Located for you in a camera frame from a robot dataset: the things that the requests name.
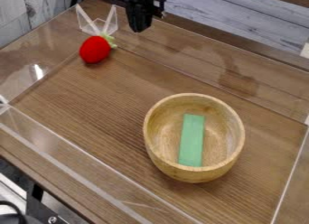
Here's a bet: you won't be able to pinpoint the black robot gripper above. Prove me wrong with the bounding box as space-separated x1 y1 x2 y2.
119 0 167 33

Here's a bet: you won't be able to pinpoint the red plush strawberry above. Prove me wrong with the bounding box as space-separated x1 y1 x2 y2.
78 34 117 64

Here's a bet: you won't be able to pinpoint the clear acrylic tray walls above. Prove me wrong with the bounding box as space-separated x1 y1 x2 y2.
0 11 309 224

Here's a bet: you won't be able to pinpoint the oval wooden bowl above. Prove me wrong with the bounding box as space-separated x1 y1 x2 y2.
141 93 244 183

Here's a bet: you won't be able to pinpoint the green rectangular block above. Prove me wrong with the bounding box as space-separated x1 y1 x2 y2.
177 114 204 167

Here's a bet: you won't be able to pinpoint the clear acrylic corner bracket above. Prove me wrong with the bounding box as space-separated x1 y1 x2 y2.
74 5 117 41

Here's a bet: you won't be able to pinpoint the black table leg bracket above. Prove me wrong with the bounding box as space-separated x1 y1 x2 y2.
25 184 68 224

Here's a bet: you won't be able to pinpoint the black cable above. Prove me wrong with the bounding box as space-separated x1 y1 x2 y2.
0 200 29 224

